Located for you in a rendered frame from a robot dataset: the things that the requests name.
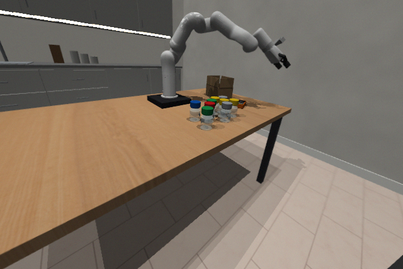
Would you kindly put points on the white bottle with blue cap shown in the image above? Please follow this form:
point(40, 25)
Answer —
point(195, 110)

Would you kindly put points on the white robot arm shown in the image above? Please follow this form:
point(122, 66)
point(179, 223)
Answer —
point(195, 21)

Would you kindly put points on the orange digital multimeter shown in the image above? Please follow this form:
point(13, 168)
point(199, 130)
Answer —
point(241, 104)

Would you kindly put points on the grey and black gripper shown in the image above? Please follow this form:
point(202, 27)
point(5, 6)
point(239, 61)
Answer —
point(275, 56)

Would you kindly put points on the brown cardboard box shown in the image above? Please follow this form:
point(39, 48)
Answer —
point(224, 88)

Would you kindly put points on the red bottle cap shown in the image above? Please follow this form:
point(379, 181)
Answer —
point(212, 104)

